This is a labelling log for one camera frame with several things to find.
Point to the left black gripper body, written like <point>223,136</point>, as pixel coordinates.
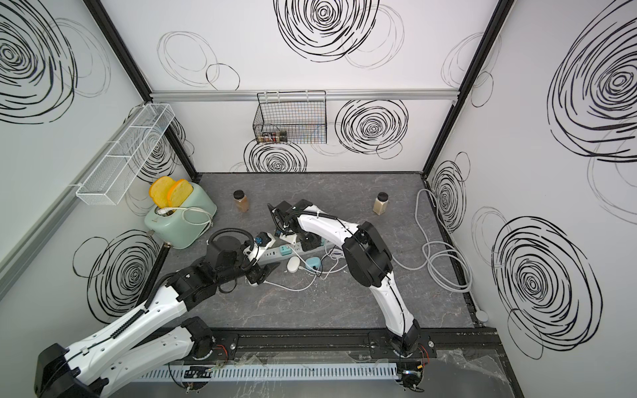
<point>255,273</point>

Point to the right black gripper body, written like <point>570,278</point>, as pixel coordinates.
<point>311,240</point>

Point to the blue earbud case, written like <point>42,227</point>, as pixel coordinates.
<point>313,264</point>

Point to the teal charger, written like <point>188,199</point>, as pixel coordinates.
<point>285,250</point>

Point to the white earbud case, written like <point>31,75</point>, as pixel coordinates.
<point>293,264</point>

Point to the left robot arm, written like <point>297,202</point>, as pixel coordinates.
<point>101,364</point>

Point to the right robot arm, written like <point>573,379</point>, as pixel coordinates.
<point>368,259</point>

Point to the white power strip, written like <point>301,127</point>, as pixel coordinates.
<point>273,254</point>

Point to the brown spice jar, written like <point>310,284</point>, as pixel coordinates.
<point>241,201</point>

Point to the beige spice jar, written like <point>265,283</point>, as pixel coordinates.
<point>381,203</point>

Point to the mint green toaster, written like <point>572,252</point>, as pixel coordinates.
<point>182,227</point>

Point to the yellow toast slice right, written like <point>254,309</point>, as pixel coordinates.
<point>179,193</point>

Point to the yellow toast slice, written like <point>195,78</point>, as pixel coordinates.
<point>179,193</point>
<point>159,191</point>

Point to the yellow toast slice left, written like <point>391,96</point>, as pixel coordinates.
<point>159,191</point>

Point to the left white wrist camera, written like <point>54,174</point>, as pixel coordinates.
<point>263,242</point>

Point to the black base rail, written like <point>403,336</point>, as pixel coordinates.
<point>374,343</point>

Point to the white slotted cable duct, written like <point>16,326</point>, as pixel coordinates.
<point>275,372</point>

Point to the black wire basket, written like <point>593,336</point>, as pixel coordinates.
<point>291,117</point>

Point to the white wire shelf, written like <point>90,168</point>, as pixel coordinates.
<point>126,154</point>

